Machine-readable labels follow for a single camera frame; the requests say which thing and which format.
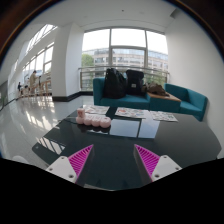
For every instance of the large black backpack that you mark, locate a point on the large black backpack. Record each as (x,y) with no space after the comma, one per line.
(114,84)

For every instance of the black glass table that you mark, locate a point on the black glass table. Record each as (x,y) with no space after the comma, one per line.
(114,163)

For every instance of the black bag with label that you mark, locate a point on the black bag with label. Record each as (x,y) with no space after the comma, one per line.
(134,82)

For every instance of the middle printed paper sheet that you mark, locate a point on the middle printed paper sheet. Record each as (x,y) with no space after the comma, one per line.
(131,113)

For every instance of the right printed paper sheet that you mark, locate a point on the right printed paper sheet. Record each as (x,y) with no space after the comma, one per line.
(163,116)

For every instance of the left printed paper sheet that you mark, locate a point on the left printed paper sheet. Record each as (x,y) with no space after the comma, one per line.
(93,109)

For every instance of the printed paper sheet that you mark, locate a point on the printed paper sheet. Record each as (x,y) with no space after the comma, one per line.
(93,109)
(163,116)
(131,113)

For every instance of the teal sofa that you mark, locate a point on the teal sofa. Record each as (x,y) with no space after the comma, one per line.
(187,101)

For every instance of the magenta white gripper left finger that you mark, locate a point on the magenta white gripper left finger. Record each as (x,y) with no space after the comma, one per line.
(70,168)

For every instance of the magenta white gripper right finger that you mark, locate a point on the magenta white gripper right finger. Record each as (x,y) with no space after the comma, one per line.
(152,166)

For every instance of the person in beige clothes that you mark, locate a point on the person in beige clothes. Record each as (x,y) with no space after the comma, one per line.
(32,80)

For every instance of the metal window railing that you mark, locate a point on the metal window railing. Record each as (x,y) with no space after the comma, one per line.
(87,74)

